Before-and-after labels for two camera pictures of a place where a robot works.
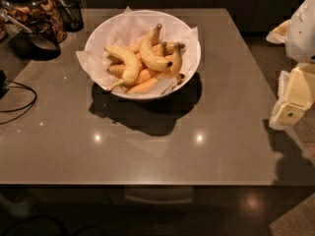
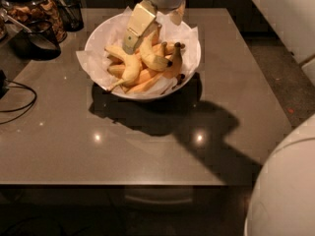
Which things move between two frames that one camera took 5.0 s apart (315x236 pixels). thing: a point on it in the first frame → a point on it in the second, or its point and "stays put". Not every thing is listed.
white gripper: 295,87 → 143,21
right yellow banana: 176,61 stays put
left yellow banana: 131,70 stays put
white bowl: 142,54 stays put
